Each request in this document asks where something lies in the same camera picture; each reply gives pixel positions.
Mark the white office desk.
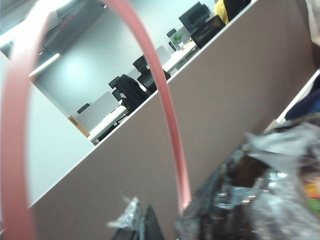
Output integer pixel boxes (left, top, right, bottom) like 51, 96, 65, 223
89, 104, 130, 146
161, 41, 198, 77

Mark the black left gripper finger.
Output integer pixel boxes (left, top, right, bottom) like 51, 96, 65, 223
111, 203, 165, 240

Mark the green potted plant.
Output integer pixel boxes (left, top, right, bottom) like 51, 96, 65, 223
172, 33, 185, 50

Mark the brown cardboard box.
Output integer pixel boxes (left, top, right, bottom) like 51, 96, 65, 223
67, 115, 91, 138

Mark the brown desk divider panel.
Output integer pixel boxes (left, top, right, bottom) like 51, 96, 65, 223
29, 0, 320, 240

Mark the pink ring lid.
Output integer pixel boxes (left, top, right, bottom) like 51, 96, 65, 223
0, 0, 193, 240

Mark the white desk divider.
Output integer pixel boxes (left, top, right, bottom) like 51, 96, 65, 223
156, 46, 172, 66
74, 91, 120, 131

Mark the black garbage bag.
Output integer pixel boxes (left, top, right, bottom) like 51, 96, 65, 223
107, 117, 320, 240

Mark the person in yellow shirt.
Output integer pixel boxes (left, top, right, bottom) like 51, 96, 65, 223
214, 0, 230, 25

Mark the navy blue slipper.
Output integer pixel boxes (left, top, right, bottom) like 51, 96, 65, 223
285, 91, 320, 121

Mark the colourful trash packaging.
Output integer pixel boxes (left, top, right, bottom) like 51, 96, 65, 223
303, 181, 320, 216

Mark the black office chair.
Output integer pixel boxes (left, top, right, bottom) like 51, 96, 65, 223
76, 102, 90, 115
108, 74, 151, 113
132, 54, 172, 91
223, 0, 252, 21
166, 28, 178, 52

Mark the white ceiling light strip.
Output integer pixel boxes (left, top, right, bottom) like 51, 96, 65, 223
28, 52, 61, 77

